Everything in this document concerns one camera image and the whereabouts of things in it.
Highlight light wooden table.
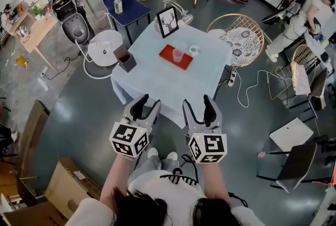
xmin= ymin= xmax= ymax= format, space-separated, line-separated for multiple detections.
xmin=4 ymin=0 xmax=92 ymax=71

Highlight white round side table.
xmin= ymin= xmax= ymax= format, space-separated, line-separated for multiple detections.
xmin=83 ymin=30 xmax=124 ymax=80

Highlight clear plastic wastebasket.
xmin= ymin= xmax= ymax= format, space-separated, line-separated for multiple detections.
xmin=91 ymin=10 xmax=109 ymax=31

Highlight clear glass cup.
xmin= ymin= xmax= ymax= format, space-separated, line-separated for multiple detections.
xmin=172 ymin=40 xmax=188 ymax=50

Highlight yellow floor item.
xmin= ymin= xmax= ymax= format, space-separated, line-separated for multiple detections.
xmin=15 ymin=53 xmax=29 ymax=68

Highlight person's right forearm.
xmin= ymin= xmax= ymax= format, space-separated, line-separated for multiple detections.
xmin=201 ymin=161 xmax=232 ymax=206

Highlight open cardboard box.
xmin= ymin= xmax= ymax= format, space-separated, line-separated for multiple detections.
xmin=43 ymin=157 xmax=102 ymax=220

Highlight white cable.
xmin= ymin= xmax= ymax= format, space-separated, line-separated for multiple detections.
xmin=235 ymin=69 xmax=292 ymax=109

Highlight black and white appliance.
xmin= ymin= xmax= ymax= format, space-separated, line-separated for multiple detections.
xmin=49 ymin=0 xmax=90 ymax=46

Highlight blue chair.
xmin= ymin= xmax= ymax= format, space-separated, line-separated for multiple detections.
xmin=100 ymin=0 xmax=152 ymax=46

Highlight small green plant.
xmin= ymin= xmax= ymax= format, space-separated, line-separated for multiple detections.
xmin=32 ymin=4 xmax=46 ymax=20

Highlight silver desk lamp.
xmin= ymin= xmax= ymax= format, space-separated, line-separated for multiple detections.
xmin=162 ymin=0 xmax=194 ymax=26

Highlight person's grey trousers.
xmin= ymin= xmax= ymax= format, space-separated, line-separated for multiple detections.
xmin=130 ymin=154 xmax=180 ymax=181

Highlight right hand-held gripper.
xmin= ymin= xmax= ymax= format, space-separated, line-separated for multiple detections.
xmin=182 ymin=94 xmax=227 ymax=164

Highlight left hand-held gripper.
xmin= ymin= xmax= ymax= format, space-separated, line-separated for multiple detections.
xmin=109 ymin=93 xmax=162 ymax=159

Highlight floral seat cushion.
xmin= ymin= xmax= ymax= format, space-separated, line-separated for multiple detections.
xmin=219 ymin=28 xmax=261 ymax=58

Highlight gold wire round chair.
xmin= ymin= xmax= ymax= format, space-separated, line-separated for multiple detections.
xmin=206 ymin=13 xmax=266 ymax=67

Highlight pink seat cushion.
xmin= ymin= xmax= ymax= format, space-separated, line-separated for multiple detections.
xmin=291 ymin=63 xmax=312 ymax=96

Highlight white tape roll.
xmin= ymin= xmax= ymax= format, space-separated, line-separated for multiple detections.
xmin=188 ymin=45 xmax=201 ymax=57

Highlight brown square box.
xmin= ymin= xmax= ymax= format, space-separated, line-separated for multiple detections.
xmin=113 ymin=45 xmax=138 ymax=73

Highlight pink plastic cup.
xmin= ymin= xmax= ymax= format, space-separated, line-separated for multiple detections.
xmin=172 ymin=48 xmax=185 ymax=62

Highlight black framed deer picture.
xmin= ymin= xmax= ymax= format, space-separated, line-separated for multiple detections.
xmin=156 ymin=6 xmax=180 ymax=39

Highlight person's white shirt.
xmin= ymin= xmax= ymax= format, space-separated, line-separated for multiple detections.
xmin=65 ymin=169 xmax=266 ymax=226

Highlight red tray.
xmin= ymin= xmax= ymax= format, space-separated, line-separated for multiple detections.
xmin=159 ymin=44 xmax=194 ymax=71

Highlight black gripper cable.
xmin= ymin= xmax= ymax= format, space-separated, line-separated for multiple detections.
xmin=180 ymin=153 xmax=200 ymax=184

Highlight table with pale blue cloth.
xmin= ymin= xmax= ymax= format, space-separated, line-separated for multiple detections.
xmin=110 ymin=19 xmax=233 ymax=130

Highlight person's left forearm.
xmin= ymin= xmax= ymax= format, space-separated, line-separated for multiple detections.
xmin=99 ymin=153 xmax=138 ymax=210

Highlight black folding chair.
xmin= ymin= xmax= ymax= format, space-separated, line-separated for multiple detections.
xmin=288 ymin=67 xmax=329 ymax=124

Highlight silver kettle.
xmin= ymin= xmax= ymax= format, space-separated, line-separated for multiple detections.
xmin=16 ymin=26 xmax=30 ymax=38

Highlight flat cardboard sheet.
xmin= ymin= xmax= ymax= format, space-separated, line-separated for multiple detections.
xmin=15 ymin=100 xmax=51 ymax=179

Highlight white square side table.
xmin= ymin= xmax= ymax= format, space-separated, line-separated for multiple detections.
xmin=269 ymin=117 xmax=314 ymax=153

